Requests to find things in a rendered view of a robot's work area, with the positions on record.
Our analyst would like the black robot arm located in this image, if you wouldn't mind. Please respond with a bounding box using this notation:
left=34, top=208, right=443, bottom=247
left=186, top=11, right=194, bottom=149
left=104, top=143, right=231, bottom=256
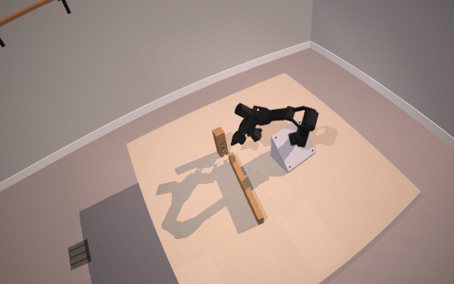
left=235, top=103, right=318, bottom=148

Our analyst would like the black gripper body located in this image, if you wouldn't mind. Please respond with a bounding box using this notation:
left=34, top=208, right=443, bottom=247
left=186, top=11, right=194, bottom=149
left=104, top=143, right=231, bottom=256
left=232, top=118, right=256, bottom=145

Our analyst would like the wooden post with two steel pins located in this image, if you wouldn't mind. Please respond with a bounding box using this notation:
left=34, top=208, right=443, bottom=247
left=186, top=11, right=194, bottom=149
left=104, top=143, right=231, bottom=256
left=212, top=127, right=229, bottom=157

